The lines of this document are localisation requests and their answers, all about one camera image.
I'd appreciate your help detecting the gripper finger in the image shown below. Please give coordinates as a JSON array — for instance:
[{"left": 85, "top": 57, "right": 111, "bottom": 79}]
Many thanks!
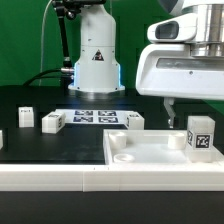
[{"left": 163, "top": 97, "right": 176, "bottom": 128}]

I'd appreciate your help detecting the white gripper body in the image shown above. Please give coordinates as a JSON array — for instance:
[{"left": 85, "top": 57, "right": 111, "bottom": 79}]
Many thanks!
[{"left": 136, "top": 13, "right": 224, "bottom": 100}]

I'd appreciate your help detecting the white square tabletop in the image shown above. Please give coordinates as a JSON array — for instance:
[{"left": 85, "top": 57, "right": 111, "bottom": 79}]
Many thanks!
[{"left": 103, "top": 130, "right": 224, "bottom": 165}]

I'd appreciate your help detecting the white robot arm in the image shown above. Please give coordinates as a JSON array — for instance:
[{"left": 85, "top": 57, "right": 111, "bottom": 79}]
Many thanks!
[{"left": 70, "top": 0, "right": 224, "bottom": 125}]

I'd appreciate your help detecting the white obstacle fence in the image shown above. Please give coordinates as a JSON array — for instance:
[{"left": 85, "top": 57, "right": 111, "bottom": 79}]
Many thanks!
[{"left": 0, "top": 164, "right": 224, "bottom": 192}]

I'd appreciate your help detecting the tag sheet on table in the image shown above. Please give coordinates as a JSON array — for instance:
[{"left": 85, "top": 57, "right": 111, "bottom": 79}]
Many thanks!
[{"left": 56, "top": 109, "right": 126, "bottom": 124}]

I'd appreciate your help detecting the black camera stand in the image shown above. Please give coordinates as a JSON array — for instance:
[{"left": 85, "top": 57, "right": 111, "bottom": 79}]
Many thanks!
[{"left": 52, "top": 0, "right": 106, "bottom": 78}]

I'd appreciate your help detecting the black cable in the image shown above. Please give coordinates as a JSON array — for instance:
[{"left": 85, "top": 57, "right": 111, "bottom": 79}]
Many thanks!
[{"left": 22, "top": 68, "right": 74, "bottom": 87}]

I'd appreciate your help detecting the white cable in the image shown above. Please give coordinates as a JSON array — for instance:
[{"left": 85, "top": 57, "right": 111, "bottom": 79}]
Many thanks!
[{"left": 38, "top": 0, "right": 54, "bottom": 87}]

